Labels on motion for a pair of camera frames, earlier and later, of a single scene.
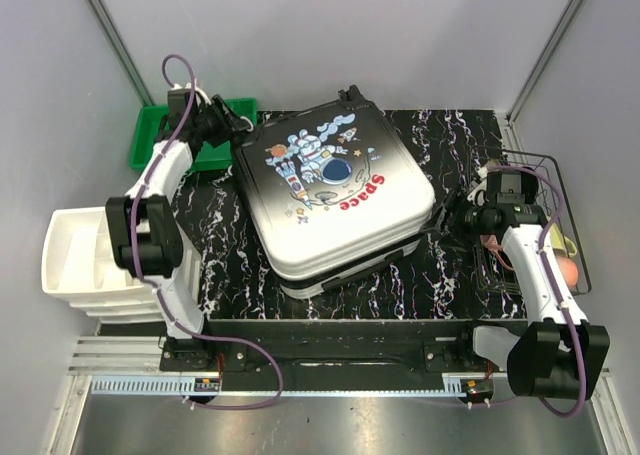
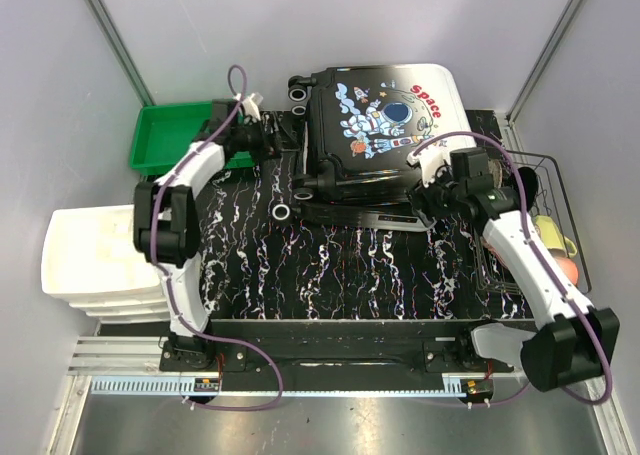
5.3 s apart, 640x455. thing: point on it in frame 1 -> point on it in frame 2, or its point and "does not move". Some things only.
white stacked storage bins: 81,269 does not move
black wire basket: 494,269 does not move
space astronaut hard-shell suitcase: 336,194 -> 362,124
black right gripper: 437,227 -> 423,195
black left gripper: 231,124 -> 283,144
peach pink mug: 569,270 does not move
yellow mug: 561,246 does not move
